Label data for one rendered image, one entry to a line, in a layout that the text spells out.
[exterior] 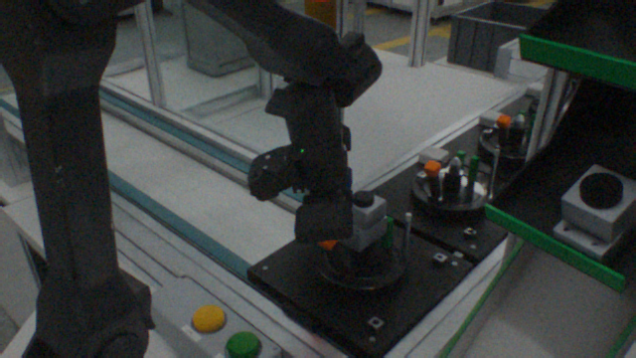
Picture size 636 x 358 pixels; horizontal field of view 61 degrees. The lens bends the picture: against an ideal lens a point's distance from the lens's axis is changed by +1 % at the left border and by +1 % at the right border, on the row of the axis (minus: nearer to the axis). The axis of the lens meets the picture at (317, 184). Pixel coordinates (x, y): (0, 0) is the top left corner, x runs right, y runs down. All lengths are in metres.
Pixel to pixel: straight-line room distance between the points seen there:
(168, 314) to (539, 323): 0.46
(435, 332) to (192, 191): 0.58
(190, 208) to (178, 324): 0.35
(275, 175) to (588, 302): 0.35
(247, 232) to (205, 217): 0.10
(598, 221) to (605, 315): 0.18
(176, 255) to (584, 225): 0.59
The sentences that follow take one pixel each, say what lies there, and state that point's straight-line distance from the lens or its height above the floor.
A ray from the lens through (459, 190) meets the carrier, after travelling 0.96.
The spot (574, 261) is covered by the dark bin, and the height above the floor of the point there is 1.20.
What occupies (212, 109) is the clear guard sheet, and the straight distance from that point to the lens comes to 1.21.
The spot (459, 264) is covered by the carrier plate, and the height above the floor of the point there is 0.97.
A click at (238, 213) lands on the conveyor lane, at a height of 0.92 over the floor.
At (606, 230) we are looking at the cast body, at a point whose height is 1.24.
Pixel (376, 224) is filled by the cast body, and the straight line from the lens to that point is 0.74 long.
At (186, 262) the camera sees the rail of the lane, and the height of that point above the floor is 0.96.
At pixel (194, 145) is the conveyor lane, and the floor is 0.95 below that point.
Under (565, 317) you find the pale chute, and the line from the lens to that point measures 0.63.
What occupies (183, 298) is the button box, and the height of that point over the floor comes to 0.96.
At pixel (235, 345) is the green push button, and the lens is 0.70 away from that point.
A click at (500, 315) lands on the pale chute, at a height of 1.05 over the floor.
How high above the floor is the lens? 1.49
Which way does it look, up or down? 32 degrees down
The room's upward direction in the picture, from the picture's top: straight up
